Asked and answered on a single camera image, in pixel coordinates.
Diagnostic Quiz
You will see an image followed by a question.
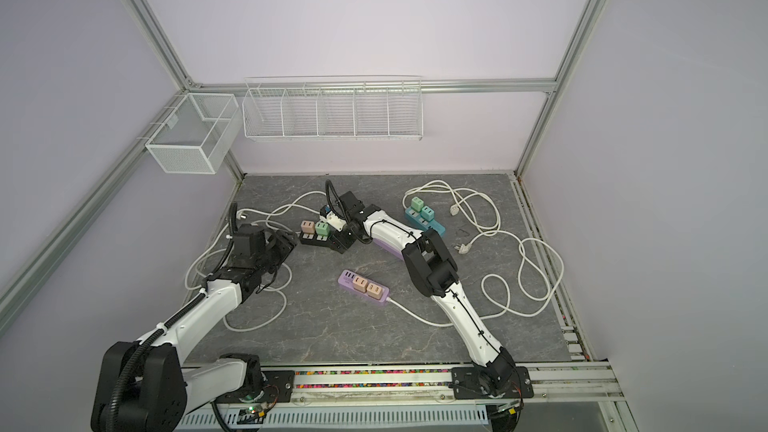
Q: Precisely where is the green plug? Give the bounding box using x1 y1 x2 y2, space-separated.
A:
315 221 330 237
411 196 425 212

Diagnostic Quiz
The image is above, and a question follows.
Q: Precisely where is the pink plug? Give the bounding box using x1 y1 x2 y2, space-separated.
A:
300 220 315 235

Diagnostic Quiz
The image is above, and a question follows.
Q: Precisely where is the purple power strip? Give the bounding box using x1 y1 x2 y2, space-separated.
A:
337 270 390 304
373 239 403 261

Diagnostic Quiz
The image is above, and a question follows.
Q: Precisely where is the black power strip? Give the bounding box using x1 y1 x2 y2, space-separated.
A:
299 231 354 254

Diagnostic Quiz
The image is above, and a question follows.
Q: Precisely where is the teal power strip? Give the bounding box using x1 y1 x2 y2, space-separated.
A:
405 207 446 236

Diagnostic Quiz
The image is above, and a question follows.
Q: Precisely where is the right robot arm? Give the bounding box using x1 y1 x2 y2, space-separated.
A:
325 180 521 396

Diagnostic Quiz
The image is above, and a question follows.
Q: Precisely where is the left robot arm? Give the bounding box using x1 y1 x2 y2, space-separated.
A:
90 225 296 431

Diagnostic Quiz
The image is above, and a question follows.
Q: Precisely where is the pink plug front strip left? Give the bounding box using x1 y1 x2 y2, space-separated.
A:
352 276 369 294

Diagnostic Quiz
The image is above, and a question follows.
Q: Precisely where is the pink plug strip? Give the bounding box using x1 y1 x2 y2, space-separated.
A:
352 276 369 294
366 282 385 300

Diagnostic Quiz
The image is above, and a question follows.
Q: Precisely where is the pink plug front strip right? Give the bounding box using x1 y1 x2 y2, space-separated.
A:
366 282 385 300

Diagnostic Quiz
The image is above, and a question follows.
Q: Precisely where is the purple power strip front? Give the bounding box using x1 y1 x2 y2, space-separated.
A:
337 270 390 304

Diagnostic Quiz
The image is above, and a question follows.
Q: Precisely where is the white mesh box basket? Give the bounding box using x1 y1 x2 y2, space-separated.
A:
145 93 242 175

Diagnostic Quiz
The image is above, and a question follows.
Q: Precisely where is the white cable front strip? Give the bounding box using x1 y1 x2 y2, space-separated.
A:
386 296 457 329

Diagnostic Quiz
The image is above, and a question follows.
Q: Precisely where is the white cable teal strip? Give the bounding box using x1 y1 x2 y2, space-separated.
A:
401 179 566 322

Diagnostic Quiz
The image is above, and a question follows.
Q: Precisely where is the white wire basket rack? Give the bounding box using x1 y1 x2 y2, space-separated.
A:
242 75 424 141

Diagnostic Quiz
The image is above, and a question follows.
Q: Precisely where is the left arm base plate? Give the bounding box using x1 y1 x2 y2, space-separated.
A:
216 369 296 405

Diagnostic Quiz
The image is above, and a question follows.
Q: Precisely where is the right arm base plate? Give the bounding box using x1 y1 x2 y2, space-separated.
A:
449 366 535 400

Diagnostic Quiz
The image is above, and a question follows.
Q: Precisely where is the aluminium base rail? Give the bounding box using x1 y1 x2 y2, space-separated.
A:
116 361 625 412

